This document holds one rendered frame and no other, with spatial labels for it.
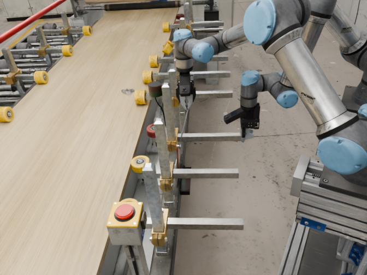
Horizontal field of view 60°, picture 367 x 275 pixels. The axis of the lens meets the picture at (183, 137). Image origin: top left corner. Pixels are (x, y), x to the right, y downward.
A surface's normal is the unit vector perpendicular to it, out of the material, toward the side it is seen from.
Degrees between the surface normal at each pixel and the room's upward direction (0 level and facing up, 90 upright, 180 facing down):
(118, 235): 90
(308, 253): 0
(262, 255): 0
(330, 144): 95
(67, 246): 0
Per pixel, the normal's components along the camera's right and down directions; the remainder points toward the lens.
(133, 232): -0.07, 0.59
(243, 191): -0.07, -0.81
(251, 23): -0.86, 0.27
